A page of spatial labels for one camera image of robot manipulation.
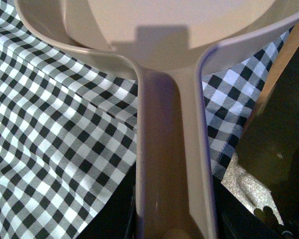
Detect wooden bed frame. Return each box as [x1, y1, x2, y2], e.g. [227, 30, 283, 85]
[236, 23, 299, 191]

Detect beige plastic dustpan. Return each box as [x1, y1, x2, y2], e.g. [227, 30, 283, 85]
[14, 0, 299, 239]

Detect black white checkered bedsheet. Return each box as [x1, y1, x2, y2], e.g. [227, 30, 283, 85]
[0, 0, 286, 239]

